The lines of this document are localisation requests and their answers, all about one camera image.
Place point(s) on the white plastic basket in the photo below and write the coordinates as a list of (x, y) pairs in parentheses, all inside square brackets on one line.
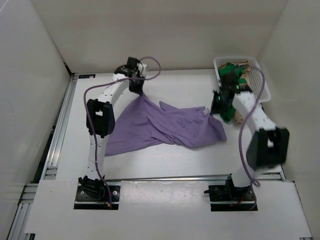
[(254, 77)]

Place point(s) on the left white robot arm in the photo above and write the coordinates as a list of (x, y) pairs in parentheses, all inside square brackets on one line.
[(100, 118)]

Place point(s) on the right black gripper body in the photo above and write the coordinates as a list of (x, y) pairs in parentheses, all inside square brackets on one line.
[(218, 104)]

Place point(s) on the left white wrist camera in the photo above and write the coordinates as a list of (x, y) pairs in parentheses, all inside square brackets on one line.
[(142, 67)]

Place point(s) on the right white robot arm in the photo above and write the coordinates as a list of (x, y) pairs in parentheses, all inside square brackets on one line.
[(269, 143)]

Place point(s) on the aluminium frame rail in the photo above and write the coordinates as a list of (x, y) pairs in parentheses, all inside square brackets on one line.
[(50, 166)]

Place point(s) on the dark table label sticker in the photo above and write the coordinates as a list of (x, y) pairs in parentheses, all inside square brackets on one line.
[(86, 76)]

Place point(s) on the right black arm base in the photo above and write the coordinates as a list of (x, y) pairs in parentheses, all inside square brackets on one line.
[(228, 198)]

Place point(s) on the green t shirt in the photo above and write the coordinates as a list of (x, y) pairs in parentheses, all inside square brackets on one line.
[(241, 73)]

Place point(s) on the purple t shirt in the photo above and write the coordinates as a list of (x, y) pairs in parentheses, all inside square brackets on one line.
[(144, 124)]

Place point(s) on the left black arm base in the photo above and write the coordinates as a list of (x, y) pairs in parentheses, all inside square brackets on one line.
[(94, 195)]

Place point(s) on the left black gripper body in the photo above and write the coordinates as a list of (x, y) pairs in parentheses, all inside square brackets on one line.
[(136, 86)]

